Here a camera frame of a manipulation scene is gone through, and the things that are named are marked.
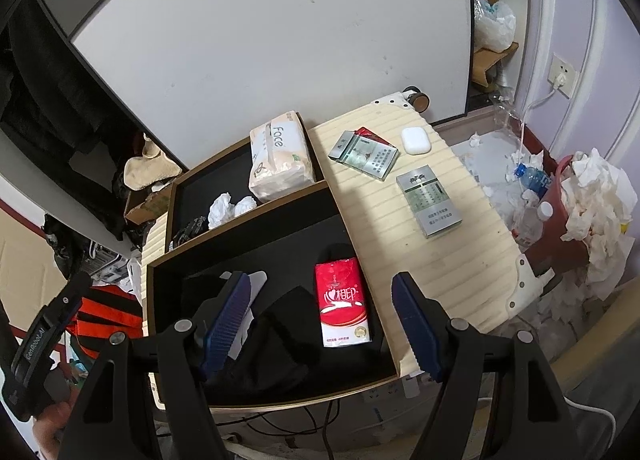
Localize cream ribbed suitcase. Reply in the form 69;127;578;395
140;87;556;411

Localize white peach soft tissue pack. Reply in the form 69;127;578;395
248;112;317;203

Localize red trash bin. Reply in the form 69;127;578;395
525;155;596;273

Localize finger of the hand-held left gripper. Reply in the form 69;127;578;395
52;271;93;333

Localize white earbuds case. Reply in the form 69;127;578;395
401;126;431;155

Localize clear bottle with white cap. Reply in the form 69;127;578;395
512;201;555;247

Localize wall socket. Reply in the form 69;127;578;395
547;53;581;98

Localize closed silver cigarette pack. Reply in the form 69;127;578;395
396;165;461;239

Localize open silver cigarette pack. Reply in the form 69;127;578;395
329;130;399;182

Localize black cable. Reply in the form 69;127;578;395
322;400;342;460

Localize clear plastic bag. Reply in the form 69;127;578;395
472;0;517;51

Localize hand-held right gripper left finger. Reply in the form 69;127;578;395
59;270;251;460

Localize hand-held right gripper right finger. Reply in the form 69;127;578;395
391;272;581;460

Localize white charging cable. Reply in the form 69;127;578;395
565;392;618;460

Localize black box with white wipe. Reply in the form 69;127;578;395
145;181;403;413

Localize silver metal case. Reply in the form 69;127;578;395
85;240;131;286

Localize black cloth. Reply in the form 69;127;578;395
180;275;321;393

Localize black glossy packet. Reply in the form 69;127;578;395
172;216;210;247

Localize red cigarette pack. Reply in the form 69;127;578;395
356;127;388;146

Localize black box with tissue pack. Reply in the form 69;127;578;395
165;112;331;253

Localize red pocket tissue pack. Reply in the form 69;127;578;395
314;257;372;348

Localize plastic bottle with blue label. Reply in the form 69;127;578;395
515;163;552;201

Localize cream towel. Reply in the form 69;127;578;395
124;133;183;191

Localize person's left hand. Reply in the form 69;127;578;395
37;400;76;460

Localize white power cable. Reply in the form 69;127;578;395
517;74;568;161

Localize white panel with black frame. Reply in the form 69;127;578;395
30;0;472;176

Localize dark hanging garment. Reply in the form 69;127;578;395
0;0;146;241

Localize scattered tissues on floor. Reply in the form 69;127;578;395
450;133;616;341

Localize orange black striped bag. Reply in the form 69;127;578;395
67;283;146;361

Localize cardboard box with green print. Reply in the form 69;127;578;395
124;185;173;226

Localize white power strip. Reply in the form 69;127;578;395
360;371;436;403

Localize pile of crumpled tissues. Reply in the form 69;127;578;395
557;147;638;301

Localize small cardboard box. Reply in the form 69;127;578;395
470;0;521;91

